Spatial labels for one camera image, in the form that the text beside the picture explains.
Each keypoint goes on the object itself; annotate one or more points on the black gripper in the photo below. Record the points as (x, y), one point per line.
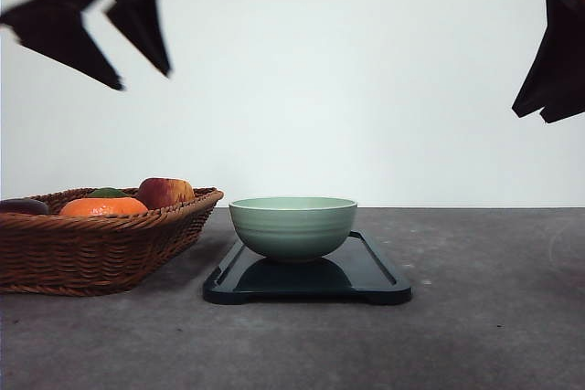
(59, 30)
(558, 65)

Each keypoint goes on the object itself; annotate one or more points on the pale green bowl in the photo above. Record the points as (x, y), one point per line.
(293, 226)

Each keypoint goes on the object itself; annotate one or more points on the brown wicker basket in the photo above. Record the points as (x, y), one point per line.
(96, 244)

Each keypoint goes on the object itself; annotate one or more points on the green lime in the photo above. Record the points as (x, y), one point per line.
(107, 192)

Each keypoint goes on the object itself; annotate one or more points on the red apple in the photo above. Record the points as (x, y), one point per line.
(156, 191)

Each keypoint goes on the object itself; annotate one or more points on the orange tangerine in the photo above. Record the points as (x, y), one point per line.
(103, 207)

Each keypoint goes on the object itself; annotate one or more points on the dark purple plum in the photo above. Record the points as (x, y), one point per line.
(24, 206)

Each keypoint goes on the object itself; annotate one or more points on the dark glossy tray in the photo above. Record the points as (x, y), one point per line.
(360, 272)

